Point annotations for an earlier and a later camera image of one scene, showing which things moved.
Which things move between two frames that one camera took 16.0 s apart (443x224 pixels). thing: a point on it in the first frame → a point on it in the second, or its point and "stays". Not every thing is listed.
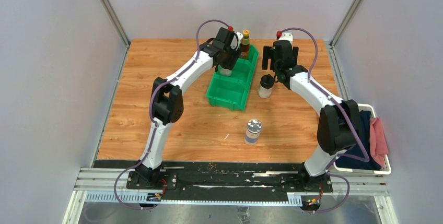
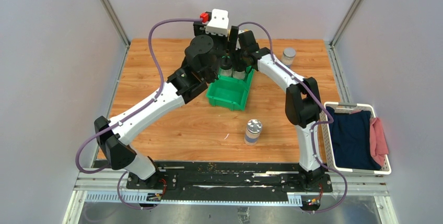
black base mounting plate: x=229 y=181 stays
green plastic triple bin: x=232 y=91 stays
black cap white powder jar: x=267 y=82 → x=239 y=75
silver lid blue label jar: x=253 y=129 stays
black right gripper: x=269 y=53 → x=236 y=63
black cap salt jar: x=223 y=71 stays
